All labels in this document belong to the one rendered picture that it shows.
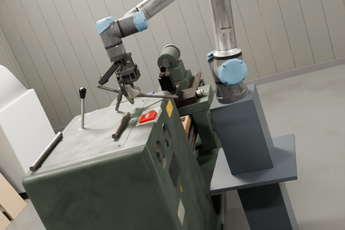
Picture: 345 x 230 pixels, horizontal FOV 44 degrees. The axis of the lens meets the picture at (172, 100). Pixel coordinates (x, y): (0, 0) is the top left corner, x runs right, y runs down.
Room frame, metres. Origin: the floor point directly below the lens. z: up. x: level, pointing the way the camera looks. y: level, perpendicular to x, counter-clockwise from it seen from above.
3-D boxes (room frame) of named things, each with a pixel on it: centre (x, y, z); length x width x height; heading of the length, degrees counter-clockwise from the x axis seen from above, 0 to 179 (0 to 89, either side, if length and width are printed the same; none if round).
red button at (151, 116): (1.51, 0.11, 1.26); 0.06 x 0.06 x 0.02; 76
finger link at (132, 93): (1.69, 0.14, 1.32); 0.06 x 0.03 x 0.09; 76
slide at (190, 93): (2.57, 0.05, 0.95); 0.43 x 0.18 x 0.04; 76
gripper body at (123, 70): (1.70, 0.14, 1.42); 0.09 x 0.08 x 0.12; 76
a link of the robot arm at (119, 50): (1.71, 0.14, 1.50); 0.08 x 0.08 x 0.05
